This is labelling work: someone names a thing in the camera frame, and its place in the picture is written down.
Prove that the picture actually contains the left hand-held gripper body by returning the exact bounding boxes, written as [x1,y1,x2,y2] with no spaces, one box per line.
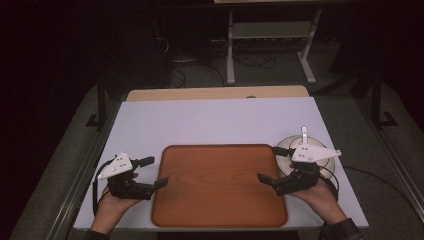
[96,151,157,201]

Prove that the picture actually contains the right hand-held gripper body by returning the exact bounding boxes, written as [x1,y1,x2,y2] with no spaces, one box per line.
[273,143,342,197]

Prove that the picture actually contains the person's left hand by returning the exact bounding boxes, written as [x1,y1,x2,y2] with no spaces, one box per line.
[90,186,143,235]

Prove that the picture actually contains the person's right hand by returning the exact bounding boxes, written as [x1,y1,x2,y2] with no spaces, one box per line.
[288,179,348,227]

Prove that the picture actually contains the white plate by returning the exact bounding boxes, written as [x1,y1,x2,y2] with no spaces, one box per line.
[275,134,337,179]

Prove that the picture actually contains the brown wooden tray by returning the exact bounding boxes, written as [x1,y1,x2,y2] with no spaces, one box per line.
[150,143,290,229]

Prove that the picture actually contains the white table board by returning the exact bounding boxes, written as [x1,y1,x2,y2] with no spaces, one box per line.
[72,96,370,232]

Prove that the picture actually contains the black metal stand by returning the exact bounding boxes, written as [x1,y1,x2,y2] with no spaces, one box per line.
[85,74,109,130]
[370,71,399,130]

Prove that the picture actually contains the white metal stand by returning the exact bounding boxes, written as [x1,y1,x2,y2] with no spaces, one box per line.
[225,8,323,86]

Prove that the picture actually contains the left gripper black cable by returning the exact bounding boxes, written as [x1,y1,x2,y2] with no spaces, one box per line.
[92,158,114,216]

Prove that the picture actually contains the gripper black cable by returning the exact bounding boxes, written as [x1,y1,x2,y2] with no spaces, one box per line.
[92,158,114,216]
[318,164,424,214]

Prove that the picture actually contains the aluminium frame rail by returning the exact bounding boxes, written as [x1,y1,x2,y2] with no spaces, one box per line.
[46,99,123,240]
[352,98,424,214]

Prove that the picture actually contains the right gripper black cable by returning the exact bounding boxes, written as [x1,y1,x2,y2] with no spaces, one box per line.
[318,164,424,214]

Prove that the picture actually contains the black floor cables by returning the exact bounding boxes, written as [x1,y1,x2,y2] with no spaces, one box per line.
[232,49,278,70]

